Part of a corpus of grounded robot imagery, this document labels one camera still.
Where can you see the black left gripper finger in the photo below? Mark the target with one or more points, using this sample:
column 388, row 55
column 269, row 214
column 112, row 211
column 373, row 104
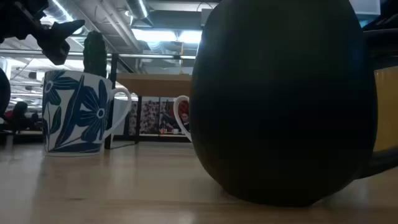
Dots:
column 56, row 49
column 65, row 28

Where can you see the white mug with blue flowers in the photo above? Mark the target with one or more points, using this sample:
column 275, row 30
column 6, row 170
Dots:
column 71, row 124

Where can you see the white mug with blue stripes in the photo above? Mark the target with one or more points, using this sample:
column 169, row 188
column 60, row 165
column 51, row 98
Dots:
column 175, row 113

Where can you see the black mug blue inside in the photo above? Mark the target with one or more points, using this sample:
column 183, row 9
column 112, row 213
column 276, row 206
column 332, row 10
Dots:
column 280, row 109

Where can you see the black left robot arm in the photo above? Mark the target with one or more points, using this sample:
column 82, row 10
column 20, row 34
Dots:
column 3, row 93

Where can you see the green cactus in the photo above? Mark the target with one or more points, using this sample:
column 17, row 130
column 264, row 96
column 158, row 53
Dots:
column 94, row 53

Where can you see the person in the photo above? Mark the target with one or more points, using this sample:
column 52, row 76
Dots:
column 19, row 113
column 185, row 119

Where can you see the grey horizontal pipe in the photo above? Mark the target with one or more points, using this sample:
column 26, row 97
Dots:
column 149, row 56

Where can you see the flower print partition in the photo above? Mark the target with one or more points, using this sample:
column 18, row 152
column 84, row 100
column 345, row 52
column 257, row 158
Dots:
column 149, row 116

